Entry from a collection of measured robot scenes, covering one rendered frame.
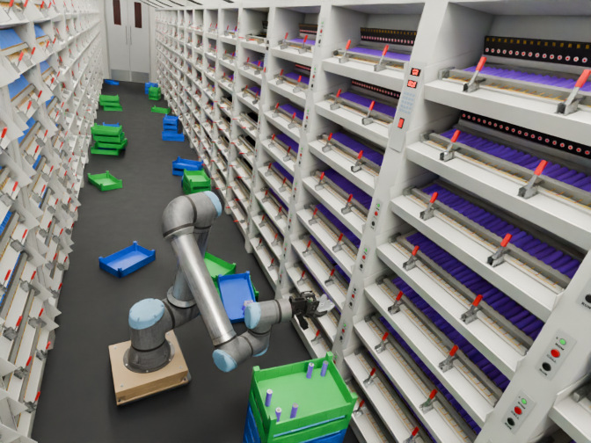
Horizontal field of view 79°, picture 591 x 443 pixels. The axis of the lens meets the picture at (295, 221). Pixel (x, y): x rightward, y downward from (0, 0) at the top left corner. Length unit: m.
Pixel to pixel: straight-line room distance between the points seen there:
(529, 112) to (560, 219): 0.26
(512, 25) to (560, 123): 0.46
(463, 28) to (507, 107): 0.36
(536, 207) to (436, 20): 0.62
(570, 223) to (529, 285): 0.19
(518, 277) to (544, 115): 0.39
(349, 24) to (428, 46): 0.69
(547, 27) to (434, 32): 0.29
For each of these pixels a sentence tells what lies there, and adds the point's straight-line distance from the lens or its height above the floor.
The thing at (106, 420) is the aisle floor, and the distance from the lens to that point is 1.94.
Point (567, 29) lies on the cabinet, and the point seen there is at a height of 1.69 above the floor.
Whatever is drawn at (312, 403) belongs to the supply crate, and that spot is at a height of 0.48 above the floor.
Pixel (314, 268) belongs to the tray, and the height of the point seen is 0.52.
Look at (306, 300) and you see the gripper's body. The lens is 1.45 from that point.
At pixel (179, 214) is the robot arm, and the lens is 1.39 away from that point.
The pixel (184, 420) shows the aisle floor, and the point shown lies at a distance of 1.89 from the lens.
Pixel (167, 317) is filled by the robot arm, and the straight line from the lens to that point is 1.80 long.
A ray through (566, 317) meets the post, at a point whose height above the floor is 1.12.
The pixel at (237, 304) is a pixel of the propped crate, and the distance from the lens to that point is 2.34.
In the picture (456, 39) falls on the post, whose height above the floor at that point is 1.64.
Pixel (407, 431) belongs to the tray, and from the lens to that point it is 1.60.
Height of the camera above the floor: 1.56
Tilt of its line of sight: 26 degrees down
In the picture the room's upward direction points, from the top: 10 degrees clockwise
